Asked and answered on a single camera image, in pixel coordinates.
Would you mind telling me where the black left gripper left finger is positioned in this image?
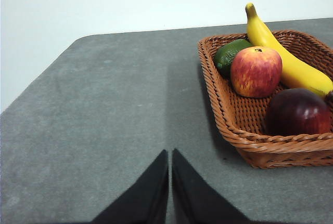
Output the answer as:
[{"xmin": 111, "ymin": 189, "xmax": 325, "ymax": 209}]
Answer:
[{"xmin": 91, "ymin": 149, "xmax": 169, "ymax": 224}]

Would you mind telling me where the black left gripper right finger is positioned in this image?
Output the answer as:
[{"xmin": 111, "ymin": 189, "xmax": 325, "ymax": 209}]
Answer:
[{"xmin": 171, "ymin": 148, "xmax": 252, "ymax": 224}]

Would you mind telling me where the dark purple plum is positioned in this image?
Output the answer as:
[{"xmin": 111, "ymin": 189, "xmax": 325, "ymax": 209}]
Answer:
[{"xmin": 264, "ymin": 88, "xmax": 332, "ymax": 137}]

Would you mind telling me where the brown wicker basket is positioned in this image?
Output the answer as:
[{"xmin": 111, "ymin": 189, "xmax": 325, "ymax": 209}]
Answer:
[{"xmin": 197, "ymin": 29, "xmax": 333, "ymax": 169}]

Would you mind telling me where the red and yellow apple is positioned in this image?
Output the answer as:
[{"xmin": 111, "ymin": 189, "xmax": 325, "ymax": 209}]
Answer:
[{"xmin": 230, "ymin": 46, "xmax": 283, "ymax": 98}]

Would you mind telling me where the green fruit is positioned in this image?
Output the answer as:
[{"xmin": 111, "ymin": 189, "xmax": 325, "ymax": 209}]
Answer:
[{"xmin": 213, "ymin": 38, "xmax": 253, "ymax": 78}]

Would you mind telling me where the yellow banana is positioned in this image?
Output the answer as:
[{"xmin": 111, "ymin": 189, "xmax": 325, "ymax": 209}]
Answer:
[{"xmin": 245, "ymin": 2, "xmax": 333, "ymax": 99}]

